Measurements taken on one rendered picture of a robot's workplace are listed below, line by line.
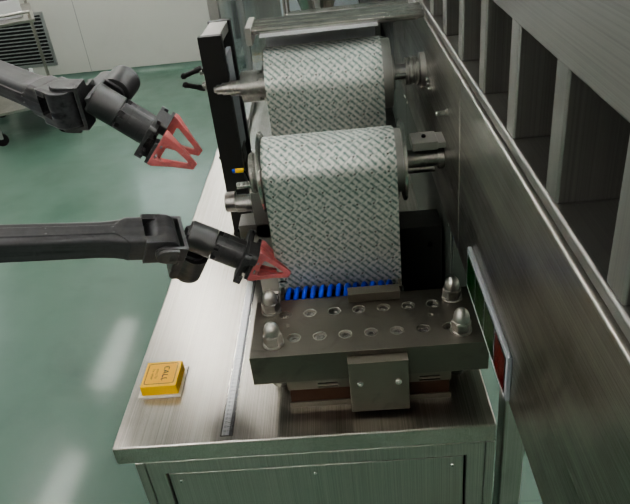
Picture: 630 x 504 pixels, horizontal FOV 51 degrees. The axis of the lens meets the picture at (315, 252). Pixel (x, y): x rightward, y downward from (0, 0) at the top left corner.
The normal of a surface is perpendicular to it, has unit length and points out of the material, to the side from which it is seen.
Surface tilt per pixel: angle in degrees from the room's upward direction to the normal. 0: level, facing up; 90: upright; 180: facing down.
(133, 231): 29
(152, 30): 90
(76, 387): 0
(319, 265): 90
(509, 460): 90
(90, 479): 0
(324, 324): 0
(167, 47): 90
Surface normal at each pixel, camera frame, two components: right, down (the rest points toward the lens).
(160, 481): -0.01, 0.53
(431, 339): -0.10, -0.85
